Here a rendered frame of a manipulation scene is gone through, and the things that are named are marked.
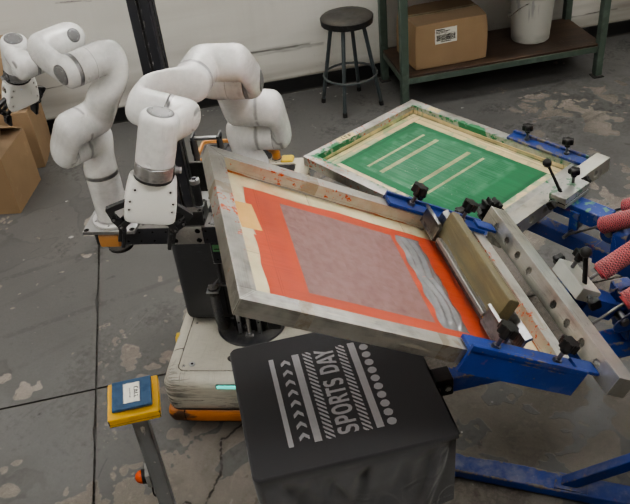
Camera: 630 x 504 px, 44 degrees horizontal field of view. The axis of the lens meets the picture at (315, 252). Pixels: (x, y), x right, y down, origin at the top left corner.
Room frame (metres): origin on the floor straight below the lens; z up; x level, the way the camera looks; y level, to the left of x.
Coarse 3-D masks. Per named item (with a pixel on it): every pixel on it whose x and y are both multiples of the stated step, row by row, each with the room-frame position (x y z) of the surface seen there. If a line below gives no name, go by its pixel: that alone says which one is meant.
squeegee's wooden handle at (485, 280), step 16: (448, 224) 1.57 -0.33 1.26; (464, 224) 1.54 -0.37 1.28; (448, 240) 1.53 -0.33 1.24; (464, 240) 1.48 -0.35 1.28; (464, 256) 1.45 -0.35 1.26; (480, 256) 1.40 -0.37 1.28; (464, 272) 1.41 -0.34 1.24; (480, 272) 1.37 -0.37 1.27; (496, 272) 1.35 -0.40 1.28; (480, 288) 1.34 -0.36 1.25; (496, 288) 1.30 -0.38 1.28; (496, 304) 1.26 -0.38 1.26; (512, 304) 1.24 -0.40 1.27
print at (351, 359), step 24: (288, 360) 1.49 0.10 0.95; (312, 360) 1.48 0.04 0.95; (336, 360) 1.47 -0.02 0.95; (360, 360) 1.46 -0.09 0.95; (288, 384) 1.40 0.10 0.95; (312, 384) 1.39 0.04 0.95; (336, 384) 1.38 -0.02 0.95; (360, 384) 1.37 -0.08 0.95; (288, 408) 1.32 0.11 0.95; (312, 408) 1.31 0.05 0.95; (336, 408) 1.30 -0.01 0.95; (360, 408) 1.29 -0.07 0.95; (384, 408) 1.29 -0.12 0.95; (288, 432) 1.24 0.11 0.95; (312, 432) 1.24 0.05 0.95; (336, 432) 1.23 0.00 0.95
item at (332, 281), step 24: (264, 240) 1.34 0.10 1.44; (264, 264) 1.24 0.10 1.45; (288, 264) 1.27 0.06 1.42; (312, 264) 1.30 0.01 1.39; (336, 264) 1.33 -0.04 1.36; (360, 264) 1.37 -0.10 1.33; (288, 288) 1.18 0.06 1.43; (312, 288) 1.21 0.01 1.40; (336, 288) 1.24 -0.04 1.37; (360, 288) 1.27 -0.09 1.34; (384, 288) 1.30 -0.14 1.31; (408, 288) 1.33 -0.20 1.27; (456, 288) 1.41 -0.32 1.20; (360, 312) 1.18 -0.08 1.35; (384, 312) 1.21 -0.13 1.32; (408, 312) 1.23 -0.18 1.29; (432, 312) 1.27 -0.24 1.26; (456, 336) 1.20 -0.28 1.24; (480, 336) 1.23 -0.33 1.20
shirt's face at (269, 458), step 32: (256, 352) 1.53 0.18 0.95; (288, 352) 1.52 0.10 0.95; (384, 352) 1.48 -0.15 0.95; (256, 384) 1.41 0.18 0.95; (384, 384) 1.36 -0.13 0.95; (416, 384) 1.35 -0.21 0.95; (256, 416) 1.31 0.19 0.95; (416, 416) 1.25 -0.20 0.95; (448, 416) 1.24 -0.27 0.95; (256, 448) 1.21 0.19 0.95; (288, 448) 1.20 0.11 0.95; (320, 448) 1.19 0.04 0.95; (352, 448) 1.18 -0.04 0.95; (384, 448) 1.17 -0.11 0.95
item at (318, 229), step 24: (264, 192) 1.56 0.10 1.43; (264, 216) 1.44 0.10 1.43; (288, 216) 1.48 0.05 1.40; (312, 216) 1.52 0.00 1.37; (336, 216) 1.56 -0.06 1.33; (288, 240) 1.37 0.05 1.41; (312, 240) 1.40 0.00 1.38; (336, 240) 1.44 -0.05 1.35; (360, 240) 1.48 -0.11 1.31; (384, 240) 1.52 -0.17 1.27; (384, 264) 1.41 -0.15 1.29; (408, 264) 1.45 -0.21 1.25; (432, 264) 1.49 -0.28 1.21
